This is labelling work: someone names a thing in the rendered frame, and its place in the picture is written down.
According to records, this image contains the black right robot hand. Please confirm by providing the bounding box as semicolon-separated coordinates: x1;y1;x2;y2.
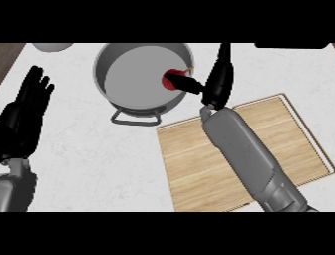
164;43;235;111

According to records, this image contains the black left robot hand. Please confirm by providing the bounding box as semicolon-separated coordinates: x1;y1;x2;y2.
0;65;58;164

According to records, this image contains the grey metal pot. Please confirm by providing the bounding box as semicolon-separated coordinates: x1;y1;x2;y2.
92;43;197;128

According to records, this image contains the pale wooden tray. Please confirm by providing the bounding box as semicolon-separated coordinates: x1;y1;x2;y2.
157;93;335;213

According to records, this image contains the black flat object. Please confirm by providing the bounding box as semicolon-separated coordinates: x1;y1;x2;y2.
253;43;333;50

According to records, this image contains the pale grey round object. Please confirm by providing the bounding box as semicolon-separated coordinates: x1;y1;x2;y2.
31;43;76;54

